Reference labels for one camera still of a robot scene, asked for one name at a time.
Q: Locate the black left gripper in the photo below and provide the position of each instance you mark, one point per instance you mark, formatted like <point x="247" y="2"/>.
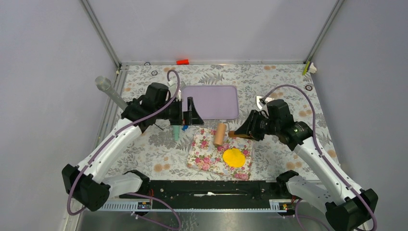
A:
<point x="190" y="117"/>

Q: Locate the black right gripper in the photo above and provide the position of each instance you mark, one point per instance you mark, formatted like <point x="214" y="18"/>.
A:
<point x="249" y="128"/>

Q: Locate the wooden dough roller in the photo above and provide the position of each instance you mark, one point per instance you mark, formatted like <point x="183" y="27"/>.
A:
<point x="222" y="130"/>

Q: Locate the yellow dough piece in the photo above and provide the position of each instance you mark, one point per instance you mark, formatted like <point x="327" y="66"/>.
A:
<point x="234" y="157"/>

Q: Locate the floral rectangular tray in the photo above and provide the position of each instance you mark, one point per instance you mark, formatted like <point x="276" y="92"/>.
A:
<point x="204" y="156"/>

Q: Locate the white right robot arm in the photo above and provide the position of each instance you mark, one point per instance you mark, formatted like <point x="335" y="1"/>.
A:
<point x="345" y="204"/>

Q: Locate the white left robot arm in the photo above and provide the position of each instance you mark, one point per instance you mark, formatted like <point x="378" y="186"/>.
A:
<point x="87" y="183"/>

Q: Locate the purple plastic tray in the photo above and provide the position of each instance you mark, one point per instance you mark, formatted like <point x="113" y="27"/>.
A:
<point x="213" y="101"/>

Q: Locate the floral tablecloth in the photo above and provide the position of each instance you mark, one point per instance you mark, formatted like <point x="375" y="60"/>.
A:
<point x="156" y="154"/>

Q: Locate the red block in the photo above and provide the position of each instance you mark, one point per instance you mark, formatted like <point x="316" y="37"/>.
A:
<point x="182" y="62"/>

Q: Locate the black mini tripod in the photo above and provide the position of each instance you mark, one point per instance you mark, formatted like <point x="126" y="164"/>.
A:
<point x="140" y="108"/>

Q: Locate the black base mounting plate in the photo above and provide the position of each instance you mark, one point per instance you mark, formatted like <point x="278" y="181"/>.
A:
<point x="209" y="195"/>

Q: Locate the white yellow corner clip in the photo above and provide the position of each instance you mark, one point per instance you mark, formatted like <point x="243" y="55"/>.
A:
<point x="309" y="68"/>

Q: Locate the silver microphone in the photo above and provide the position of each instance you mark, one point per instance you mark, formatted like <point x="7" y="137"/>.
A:
<point x="104" y="84"/>

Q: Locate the teal handled tool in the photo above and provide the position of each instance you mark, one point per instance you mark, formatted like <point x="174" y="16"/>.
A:
<point x="176" y="131"/>

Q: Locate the metal spatula wooden handle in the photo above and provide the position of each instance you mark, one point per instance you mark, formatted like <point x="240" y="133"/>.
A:
<point x="261" y="102"/>

